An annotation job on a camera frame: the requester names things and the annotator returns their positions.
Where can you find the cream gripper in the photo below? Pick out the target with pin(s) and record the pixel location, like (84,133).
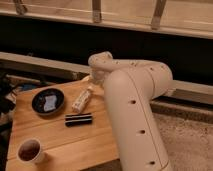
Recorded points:
(87,79)

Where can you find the white bottle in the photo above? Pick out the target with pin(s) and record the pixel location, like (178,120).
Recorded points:
(81,101)

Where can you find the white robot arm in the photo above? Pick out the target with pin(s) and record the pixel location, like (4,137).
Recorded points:
(129,86)

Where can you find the black rectangular box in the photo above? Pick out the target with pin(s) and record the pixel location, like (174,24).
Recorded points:
(78,119)

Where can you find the pale cloth in bowl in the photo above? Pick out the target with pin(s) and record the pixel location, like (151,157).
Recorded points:
(50,103)

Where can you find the black bowl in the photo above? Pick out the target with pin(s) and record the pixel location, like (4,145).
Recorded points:
(38,101)

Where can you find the wooden table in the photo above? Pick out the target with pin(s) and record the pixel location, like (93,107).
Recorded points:
(66,148)

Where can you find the middle wooden railing post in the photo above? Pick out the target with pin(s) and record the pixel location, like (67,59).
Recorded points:
(96,11)

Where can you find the wooden railing post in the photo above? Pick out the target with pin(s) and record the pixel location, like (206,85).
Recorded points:
(20,7)
(96,11)
(158,12)

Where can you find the right wooden railing post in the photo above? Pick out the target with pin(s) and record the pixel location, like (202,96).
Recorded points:
(158,12)

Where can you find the left wooden railing post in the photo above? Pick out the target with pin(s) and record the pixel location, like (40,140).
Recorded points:
(20,7)

